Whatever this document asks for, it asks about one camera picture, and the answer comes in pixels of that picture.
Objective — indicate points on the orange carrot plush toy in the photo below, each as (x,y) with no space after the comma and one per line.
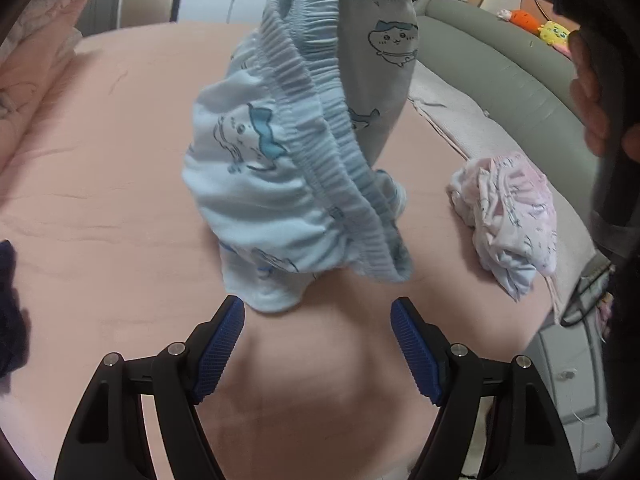
(522,19)

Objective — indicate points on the person's right hand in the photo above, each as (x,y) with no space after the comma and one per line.
(590,95)

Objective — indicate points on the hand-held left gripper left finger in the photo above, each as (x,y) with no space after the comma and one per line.
(220,345)

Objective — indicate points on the grey padded headboard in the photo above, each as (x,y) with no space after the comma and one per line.
(500,70)

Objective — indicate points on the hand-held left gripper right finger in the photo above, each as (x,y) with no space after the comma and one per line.
(415,350)

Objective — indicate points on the light blue printed pajama pants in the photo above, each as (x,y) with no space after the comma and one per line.
(300,160)

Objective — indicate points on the person's dark clothing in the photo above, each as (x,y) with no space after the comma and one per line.
(627,360)

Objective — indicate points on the yellow plush toy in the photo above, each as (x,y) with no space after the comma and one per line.
(554,34)

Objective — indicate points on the pink quilt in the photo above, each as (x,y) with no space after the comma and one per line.
(35,60)

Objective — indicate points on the crumpled pink printed garment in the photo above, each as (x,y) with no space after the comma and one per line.
(505,220)

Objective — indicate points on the white drawer cabinet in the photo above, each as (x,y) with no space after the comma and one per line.
(575,395)

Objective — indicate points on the light pink mattress pad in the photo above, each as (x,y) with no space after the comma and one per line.
(500,135)

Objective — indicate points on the dark navy cloth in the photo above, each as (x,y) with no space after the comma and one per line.
(10,310)

